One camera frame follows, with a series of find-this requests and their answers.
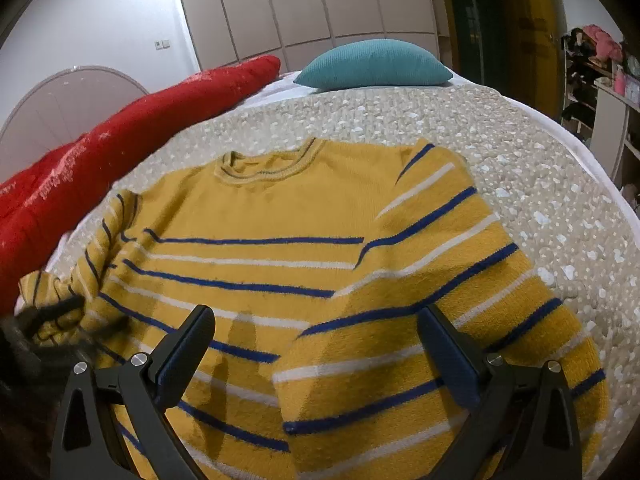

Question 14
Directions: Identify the yellow striped knit sweater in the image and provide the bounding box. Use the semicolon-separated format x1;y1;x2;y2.
20;139;608;479

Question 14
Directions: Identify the pink clothing pile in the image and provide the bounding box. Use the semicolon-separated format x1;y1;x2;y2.
582;24;624;63

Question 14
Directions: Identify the red blanket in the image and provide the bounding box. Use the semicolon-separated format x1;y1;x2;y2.
1;54;281;314

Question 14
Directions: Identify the beige spotted quilt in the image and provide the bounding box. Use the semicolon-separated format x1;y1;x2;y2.
27;84;639;479

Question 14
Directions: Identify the round grey headboard panel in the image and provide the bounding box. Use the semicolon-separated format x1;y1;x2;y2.
0;65;149;181

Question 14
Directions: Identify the white shelf unit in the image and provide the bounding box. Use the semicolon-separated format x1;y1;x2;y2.
561;27;639;188

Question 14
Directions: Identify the pink container on shelf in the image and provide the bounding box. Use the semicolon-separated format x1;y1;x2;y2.
614;64;626;96

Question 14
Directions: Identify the beige wardrobe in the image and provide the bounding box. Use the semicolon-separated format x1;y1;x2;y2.
181;0;452;72

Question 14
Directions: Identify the teal pillow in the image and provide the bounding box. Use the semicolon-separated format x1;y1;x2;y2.
294;39;454;91

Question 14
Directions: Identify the brown wooden door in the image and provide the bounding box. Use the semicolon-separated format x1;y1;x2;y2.
506;0;565;119

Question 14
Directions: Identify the wall light switch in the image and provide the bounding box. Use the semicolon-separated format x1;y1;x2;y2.
154;40;170;50

